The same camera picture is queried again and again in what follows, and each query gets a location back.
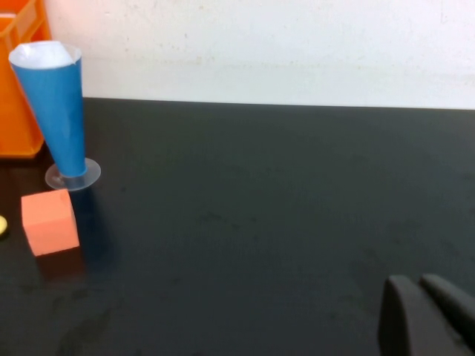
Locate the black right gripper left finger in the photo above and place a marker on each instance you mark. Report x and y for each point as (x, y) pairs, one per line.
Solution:
(404, 326)

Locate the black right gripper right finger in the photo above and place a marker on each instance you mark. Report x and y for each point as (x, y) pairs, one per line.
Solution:
(456, 304)

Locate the orange plastic cutlery crate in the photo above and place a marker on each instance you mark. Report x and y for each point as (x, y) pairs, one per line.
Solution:
(15, 122)

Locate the blue paper cone cup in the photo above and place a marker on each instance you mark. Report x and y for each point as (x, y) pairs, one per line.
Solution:
(92, 174)

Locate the orange foam cube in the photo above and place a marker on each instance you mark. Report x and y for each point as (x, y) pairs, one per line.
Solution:
(49, 226)

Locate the blue paper cone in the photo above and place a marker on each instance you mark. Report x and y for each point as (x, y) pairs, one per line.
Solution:
(55, 111)

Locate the yellow plastic spoon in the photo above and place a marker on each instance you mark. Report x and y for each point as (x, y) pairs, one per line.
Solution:
(2, 226)

